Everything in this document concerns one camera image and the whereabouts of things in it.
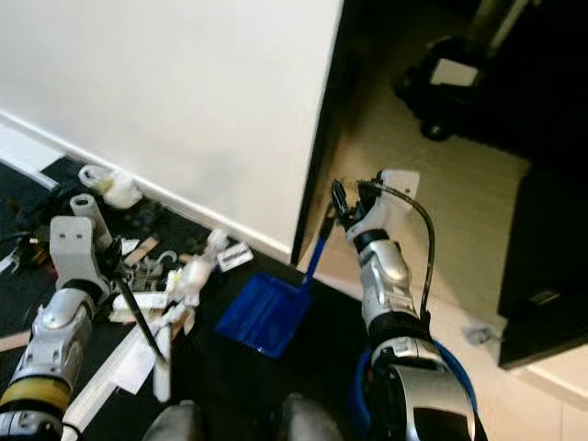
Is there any tan cardboard piece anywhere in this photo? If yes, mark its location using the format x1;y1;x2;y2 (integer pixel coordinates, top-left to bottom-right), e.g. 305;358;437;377
0;331;31;353

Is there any grey left robot leg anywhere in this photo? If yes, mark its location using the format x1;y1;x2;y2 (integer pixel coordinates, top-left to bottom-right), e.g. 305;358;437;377
152;402;212;441

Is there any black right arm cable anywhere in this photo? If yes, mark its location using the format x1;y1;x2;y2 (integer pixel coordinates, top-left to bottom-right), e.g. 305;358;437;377
377;181;438;322

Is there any grey robot leg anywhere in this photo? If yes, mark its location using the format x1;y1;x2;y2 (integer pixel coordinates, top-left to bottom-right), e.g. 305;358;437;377
280;393;345;441
152;402;212;441

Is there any black wheeled dolly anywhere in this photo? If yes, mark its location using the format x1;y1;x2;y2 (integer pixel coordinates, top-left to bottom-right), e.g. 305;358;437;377
393;35;529;143

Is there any white figure-shaped plastic debris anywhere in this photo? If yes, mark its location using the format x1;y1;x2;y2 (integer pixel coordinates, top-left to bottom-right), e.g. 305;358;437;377
161;228;231;322

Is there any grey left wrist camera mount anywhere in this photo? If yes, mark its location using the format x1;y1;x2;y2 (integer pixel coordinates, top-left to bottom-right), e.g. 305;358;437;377
50;193;119;288

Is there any white label card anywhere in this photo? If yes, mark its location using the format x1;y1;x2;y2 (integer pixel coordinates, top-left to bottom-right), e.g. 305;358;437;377
217;244;255;272

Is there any blue round waste bin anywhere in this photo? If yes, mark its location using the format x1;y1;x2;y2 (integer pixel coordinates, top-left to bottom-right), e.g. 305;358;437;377
349;340;479;441

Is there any small grey floor item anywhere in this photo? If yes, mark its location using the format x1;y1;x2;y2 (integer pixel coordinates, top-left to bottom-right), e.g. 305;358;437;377
464;323;495;347

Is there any grey right robot leg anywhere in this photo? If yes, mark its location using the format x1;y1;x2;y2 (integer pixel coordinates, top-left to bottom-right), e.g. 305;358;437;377
280;393;345;441

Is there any black door frame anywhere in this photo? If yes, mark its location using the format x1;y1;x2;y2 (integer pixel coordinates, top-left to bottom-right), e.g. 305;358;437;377
289;0;368;267

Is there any white plastic bag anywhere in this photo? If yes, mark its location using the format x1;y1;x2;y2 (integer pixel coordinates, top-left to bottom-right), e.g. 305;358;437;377
78;165;145;210

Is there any white brush with black handle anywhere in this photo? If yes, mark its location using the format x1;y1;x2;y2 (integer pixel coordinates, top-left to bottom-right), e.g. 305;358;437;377
115;276;175;403

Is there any white paper on dolly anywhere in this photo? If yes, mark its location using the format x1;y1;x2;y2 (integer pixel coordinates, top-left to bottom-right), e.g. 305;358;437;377
430;58;479;88

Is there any blue long-handled dustpan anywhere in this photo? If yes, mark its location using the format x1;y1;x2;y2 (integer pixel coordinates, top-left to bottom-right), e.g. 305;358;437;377
214;216;336;359

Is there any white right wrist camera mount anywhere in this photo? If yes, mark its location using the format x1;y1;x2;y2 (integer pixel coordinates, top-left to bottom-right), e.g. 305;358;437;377
367;169;422;231

